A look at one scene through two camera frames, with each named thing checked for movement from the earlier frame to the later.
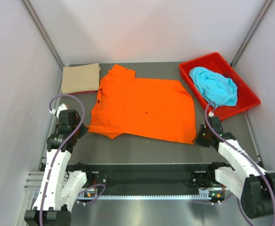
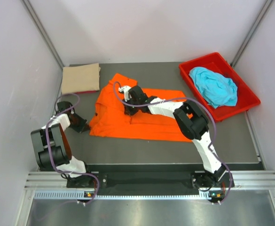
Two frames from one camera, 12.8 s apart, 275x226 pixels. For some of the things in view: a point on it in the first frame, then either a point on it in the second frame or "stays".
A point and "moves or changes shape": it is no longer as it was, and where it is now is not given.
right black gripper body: x=208 y=134 to x=132 y=110
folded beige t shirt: x=80 y=78 stays
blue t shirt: x=215 y=86 stays
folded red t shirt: x=83 y=92 stays
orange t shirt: x=161 y=109 moves or changes shape
